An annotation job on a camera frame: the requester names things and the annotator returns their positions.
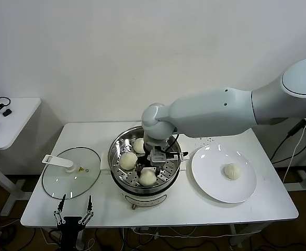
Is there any white floor cable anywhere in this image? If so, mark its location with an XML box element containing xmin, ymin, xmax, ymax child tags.
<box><xmin>131</xmin><ymin>226</ymin><xmax>263</xmax><ymax>240</ymax></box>

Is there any white hanging cable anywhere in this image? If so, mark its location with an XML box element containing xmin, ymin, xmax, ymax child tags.
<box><xmin>282</xmin><ymin>120</ymin><xmax>306</xmax><ymax>186</ymax></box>

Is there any glass pot lid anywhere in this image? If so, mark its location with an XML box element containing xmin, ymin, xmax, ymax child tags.
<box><xmin>41</xmin><ymin>146</ymin><xmax>101</xmax><ymax>200</ymax></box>

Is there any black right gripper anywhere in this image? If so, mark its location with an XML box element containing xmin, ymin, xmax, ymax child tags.
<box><xmin>134</xmin><ymin>154</ymin><xmax>162</xmax><ymax>181</ymax></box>

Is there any black cable with adapter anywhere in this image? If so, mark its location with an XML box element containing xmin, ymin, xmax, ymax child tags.
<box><xmin>269</xmin><ymin>119</ymin><xmax>306</xmax><ymax>164</ymax></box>

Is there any white side table rounded top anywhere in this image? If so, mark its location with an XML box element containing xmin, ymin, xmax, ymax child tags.
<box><xmin>0</xmin><ymin>98</ymin><xmax>42</xmax><ymax>218</ymax></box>

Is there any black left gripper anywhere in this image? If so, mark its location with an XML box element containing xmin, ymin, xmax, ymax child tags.
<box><xmin>53</xmin><ymin>193</ymin><xmax>95</xmax><ymax>233</ymax></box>

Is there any steel steamer pot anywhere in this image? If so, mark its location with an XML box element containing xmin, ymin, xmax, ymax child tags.
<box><xmin>100</xmin><ymin>143</ymin><xmax>190</xmax><ymax>210</ymax></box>

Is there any white steamed baozi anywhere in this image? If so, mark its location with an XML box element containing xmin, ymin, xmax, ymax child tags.
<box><xmin>119</xmin><ymin>152</ymin><xmax>138</xmax><ymax>170</ymax></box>
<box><xmin>133</xmin><ymin>138</ymin><xmax>145</xmax><ymax>154</ymax></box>
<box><xmin>138</xmin><ymin>167</ymin><xmax>157</xmax><ymax>187</ymax></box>
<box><xmin>222</xmin><ymin>163</ymin><xmax>243</xmax><ymax>181</ymax></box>

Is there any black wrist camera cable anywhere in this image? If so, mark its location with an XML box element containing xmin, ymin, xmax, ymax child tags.
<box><xmin>165</xmin><ymin>133</ymin><xmax>189</xmax><ymax>160</ymax></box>

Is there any stainless steel steamer basket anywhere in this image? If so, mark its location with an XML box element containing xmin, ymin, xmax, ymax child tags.
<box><xmin>108</xmin><ymin>125</ymin><xmax>182</xmax><ymax>189</ymax></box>

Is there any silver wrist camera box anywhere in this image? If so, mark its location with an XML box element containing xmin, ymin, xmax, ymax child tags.
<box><xmin>150</xmin><ymin>147</ymin><xmax>169</xmax><ymax>165</ymax></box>

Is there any white round plate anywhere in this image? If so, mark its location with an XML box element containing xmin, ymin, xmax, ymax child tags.
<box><xmin>191</xmin><ymin>144</ymin><xmax>257</xmax><ymax>204</ymax></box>

